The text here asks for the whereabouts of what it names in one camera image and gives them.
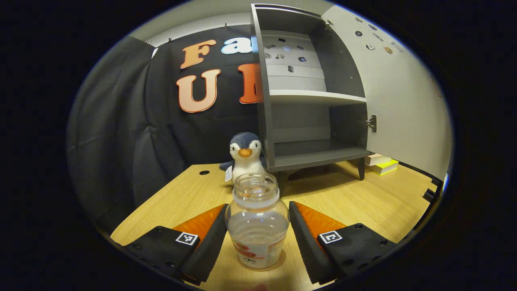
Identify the white cabinet door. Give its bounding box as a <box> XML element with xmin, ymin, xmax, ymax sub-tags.
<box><xmin>321</xmin><ymin>4</ymin><xmax>453</xmax><ymax>181</ymax></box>

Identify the penguin plush toy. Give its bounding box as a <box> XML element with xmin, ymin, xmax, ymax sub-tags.
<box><xmin>219</xmin><ymin>132</ymin><xmax>267</xmax><ymax>188</ymax></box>

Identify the grey cabinet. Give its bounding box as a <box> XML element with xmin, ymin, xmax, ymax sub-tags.
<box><xmin>250</xmin><ymin>3</ymin><xmax>378</xmax><ymax>191</ymax></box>

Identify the black backdrop cloth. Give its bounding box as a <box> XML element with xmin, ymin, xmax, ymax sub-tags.
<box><xmin>67</xmin><ymin>23</ymin><xmax>268</xmax><ymax>236</ymax></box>

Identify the clear plastic bottle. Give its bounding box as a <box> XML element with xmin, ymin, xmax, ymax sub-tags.
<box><xmin>225</xmin><ymin>173</ymin><xmax>290</xmax><ymax>270</ymax></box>

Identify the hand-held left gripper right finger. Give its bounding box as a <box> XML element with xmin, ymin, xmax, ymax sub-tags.
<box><xmin>288</xmin><ymin>201</ymin><xmax>399</xmax><ymax>285</ymax></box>

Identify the black table edge clamp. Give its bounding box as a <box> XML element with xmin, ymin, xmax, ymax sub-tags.
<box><xmin>422</xmin><ymin>176</ymin><xmax>444</xmax><ymax>203</ymax></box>

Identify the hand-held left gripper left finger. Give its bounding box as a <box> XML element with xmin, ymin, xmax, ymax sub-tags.
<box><xmin>121</xmin><ymin>203</ymin><xmax>229</xmax><ymax>285</ymax></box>

